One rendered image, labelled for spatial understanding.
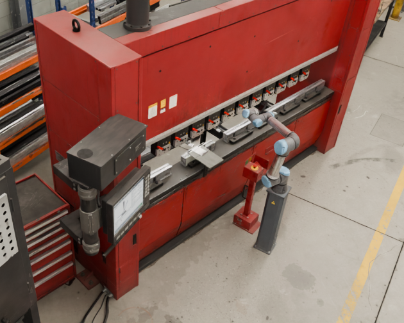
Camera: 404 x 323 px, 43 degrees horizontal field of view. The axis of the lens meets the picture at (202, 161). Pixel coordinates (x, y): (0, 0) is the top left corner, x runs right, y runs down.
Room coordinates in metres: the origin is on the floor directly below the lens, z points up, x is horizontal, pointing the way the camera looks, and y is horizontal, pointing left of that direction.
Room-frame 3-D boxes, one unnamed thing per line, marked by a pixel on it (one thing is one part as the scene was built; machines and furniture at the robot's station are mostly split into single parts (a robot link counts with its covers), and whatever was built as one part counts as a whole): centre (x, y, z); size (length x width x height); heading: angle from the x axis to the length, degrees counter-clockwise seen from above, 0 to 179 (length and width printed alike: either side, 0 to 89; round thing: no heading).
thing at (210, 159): (3.60, -0.03, 1.00); 0.26 x 0.18 x 0.01; 50
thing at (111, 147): (2.47, 0.58, 1.53); 0.51 x 0.25 x 0.85; 157
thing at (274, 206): (3.54, -0.72, 0.39); 0.18 x 0.18 x 0.77; 64
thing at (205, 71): (4.19, -0.34, 1.74); 3.00 x 0.08 x 0.80; 140
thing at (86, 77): (3.06, 0.84, 1.15); 0.85 x 0.25 x 2.30; 50
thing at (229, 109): (3.98, -0.16, 1.26); 0.15 x 0.09 x 0.17; 140
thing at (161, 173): (3.27, 0.44, 0.92); 0.50 x 0.06 x 0.10; 140
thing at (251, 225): (3.82, -0.54, 0.06); 0.25 x 0.20 x 0.12; 58
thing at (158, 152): (3.37, 0.35, 1.26); 0.15 x 0.09 x 0.17; 140
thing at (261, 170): (3.83, -0.52, 0.75); 0.20 x 0.16 x 0.18; 148
